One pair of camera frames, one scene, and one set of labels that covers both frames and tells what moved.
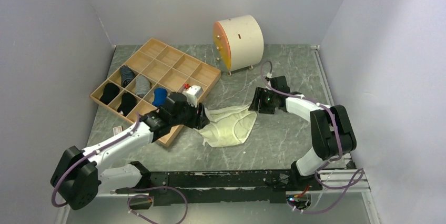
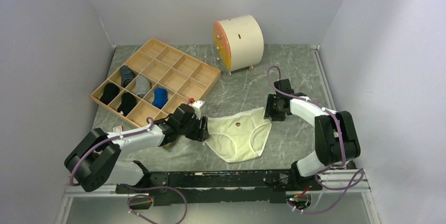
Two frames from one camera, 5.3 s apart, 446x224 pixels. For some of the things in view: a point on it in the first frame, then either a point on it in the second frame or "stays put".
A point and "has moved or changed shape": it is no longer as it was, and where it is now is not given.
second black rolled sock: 128,102 stays put
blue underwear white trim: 160,94 stays put
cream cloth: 227,126 has moved or changed shape
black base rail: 250,187 stays put
